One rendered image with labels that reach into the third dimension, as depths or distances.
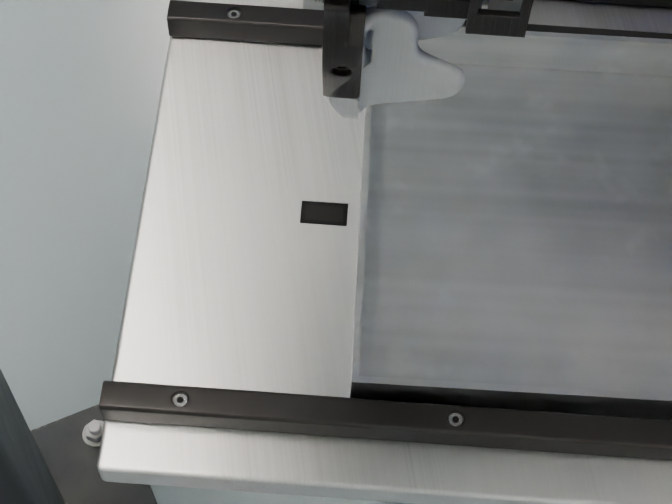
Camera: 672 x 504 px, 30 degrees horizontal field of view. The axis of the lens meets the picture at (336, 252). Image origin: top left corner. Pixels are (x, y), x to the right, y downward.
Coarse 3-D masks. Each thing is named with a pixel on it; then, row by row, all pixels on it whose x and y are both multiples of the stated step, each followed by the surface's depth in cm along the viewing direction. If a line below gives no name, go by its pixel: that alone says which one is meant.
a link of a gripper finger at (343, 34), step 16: (336, 0) 46; (336, 16) 46; (352, 16) 47; (336, 32) 47; (352, 32) 47; (336, 48) 48; (352, 48) 47; (336, 64) 48; (352, 64) 48; (336, 80) 50; (352, 80) 51; (336, 96) 52; (352, 96) 52
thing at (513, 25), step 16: (320, 0) 47; (352, 0) 47; (368, 0) 47; (384, 0) 48; (400, 0) 48; (416, 0) 48; (432, 0) 48; (448, 0) 48; (464, 0) 48; (480, 0) 48; (512, 0) 47; (528, 0) 46; (432, 16) 49; (448, 16) 49; (464, 16) 49; (480, 16) 47; (496, 16) 47; (512, 16) 47; (528, 16) 47; (480, 32) 48; (496, 32) 48; (512, 32) 48
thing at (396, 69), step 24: (384, 24) 50; (408, 24) 50; (384, 48) 51; (408, 48) 51; (384, 72) 52; (408, 72) 52; (432, 72) 52; (456, 72) 52; (360, 96) 53; (384, 96) 54; (408, 96) 54; (432, 96) 54
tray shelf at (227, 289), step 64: (192, 0) 88; (256, 0) 88; (192, 64) 85; (256, 64) 85; (320, 64) 85; (192, 128) 82; (256, 128) 82; (320, 128) 83; (192, 192) 80; (256, 192) 80; (320, 192) 80; (192, 256) 77; (256, 256) 77; (320, 256) 78; (128, 320) 75; (192, 320) 75; (256, 320) 75; (320, 320) 75; (192, 384) 73; (256, 384) 73; (320, 384) 73; (128, 448) 71; (192, 448) 71; (256, 448) 71; (320, 448) 71; (384, 448) 71; (448, 448) 71
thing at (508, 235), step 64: (512, 64) 85; (576, 64) 85; (640, 64) 84; (384, 128) 82; (448, 128) 82; (512, 128) 83; (576, 128) 83; (640, 128) 83; (384, 192) 80; (448, 192) 80; (512, 192) 80; (576, 192) 80; (640, 192) 80; (384, 256) 77; (448, 256) 78; (512, 256) 78; (576, 256) 78; (640, 256) 78; (384, 320) 75; (448, 320) 75; (512, 320) 75; (576, 320) 76; (640, 320) 76; (384, 384) 70; (448, 384) 70; (512, 384) 73; (576, 384) 73; (640, 384) 73
